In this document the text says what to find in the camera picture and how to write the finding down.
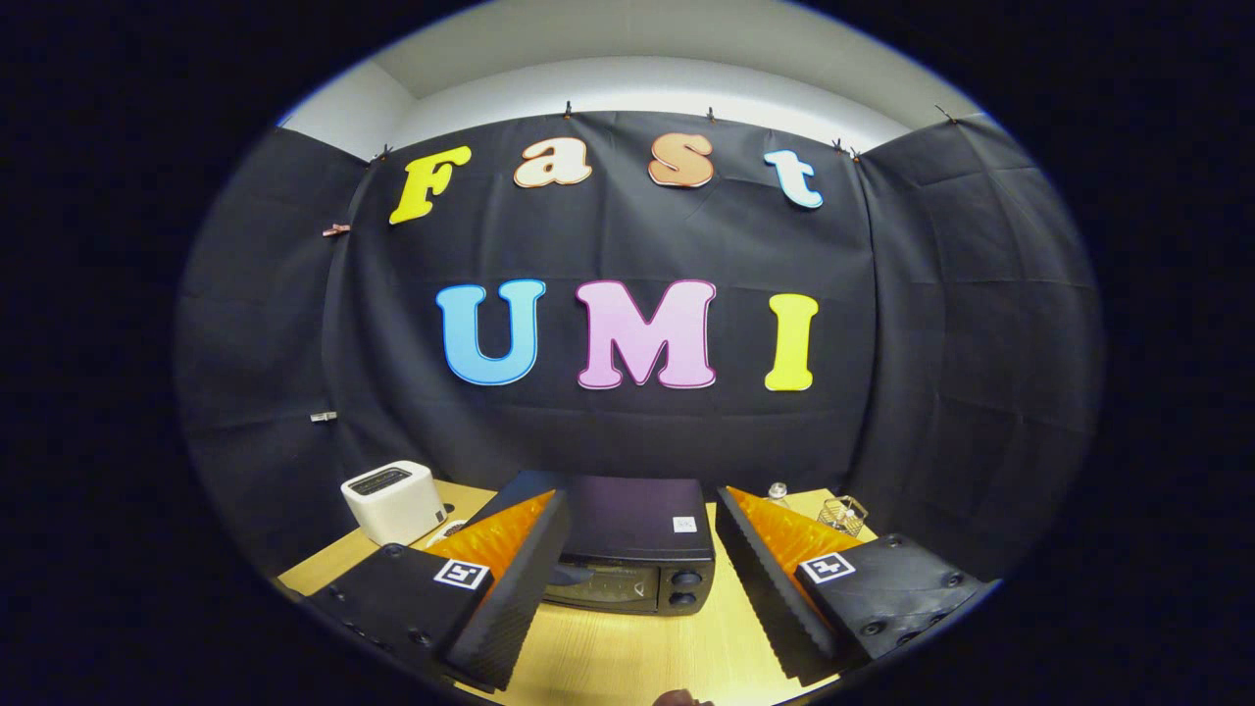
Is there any row of black cloth clips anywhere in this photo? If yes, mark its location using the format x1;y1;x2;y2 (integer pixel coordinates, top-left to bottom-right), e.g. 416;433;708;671
372;98;958;164

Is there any black toaster oven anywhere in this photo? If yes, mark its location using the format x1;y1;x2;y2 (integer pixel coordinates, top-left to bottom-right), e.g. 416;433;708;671
469;470;718;618

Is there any white toaster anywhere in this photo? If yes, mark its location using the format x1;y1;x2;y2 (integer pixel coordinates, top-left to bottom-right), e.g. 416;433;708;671
340;459;450;548

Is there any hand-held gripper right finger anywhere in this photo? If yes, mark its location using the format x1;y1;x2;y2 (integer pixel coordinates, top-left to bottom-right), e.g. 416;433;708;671
714;485;986;687

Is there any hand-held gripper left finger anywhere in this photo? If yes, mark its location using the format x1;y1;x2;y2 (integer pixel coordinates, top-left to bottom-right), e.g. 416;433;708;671
309;488;572;693

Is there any wire basket holder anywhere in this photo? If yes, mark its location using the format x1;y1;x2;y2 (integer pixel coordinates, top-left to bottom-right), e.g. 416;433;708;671
816;494;871;539

